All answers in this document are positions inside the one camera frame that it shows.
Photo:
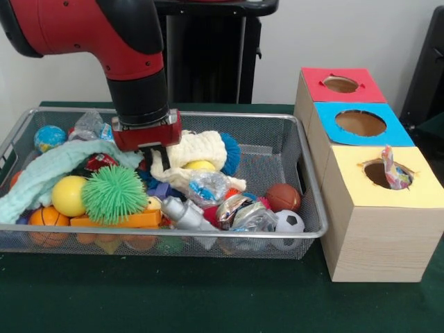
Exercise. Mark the brown toy football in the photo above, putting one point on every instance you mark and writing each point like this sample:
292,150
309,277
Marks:
283,197

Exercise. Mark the blue globe ball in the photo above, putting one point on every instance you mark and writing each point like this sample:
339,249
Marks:
48,137

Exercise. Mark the light blue cloth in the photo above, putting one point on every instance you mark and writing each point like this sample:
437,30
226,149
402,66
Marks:
52,163

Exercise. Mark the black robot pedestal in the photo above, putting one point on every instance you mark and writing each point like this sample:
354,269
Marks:
215,52

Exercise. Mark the silver mesh bin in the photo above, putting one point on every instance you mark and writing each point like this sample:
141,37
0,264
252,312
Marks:
173,243

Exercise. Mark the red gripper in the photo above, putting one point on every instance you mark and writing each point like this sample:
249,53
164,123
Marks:
149,137

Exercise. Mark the cream knitted cloth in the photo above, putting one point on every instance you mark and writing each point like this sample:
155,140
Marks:
201,149

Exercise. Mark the wooden box with three holes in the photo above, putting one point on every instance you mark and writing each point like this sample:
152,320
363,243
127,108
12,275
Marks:
374,243

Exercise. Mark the green spiky rubber ball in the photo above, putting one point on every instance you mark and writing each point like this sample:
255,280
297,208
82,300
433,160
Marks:
114,194

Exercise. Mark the colourful polka dot cloth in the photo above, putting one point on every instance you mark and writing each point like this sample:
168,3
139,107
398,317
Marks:
395,173

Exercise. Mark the black and white soccer ball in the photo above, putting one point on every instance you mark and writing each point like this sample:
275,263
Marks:
290,222

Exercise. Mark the dark green table cloth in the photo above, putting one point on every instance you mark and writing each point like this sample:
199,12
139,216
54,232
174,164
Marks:
173,298

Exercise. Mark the yellow smooth ball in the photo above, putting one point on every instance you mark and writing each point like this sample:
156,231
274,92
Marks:
67,196

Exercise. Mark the red orange ball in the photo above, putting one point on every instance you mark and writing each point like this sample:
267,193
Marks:
15,178

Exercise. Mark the orange toy basketball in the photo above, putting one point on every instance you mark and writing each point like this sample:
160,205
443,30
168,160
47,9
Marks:
48,216

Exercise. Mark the blue spiky rubber ball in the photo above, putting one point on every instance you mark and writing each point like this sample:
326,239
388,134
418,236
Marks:
231,152

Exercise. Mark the black upright panel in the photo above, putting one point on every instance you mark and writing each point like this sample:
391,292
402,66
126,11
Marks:
426,69

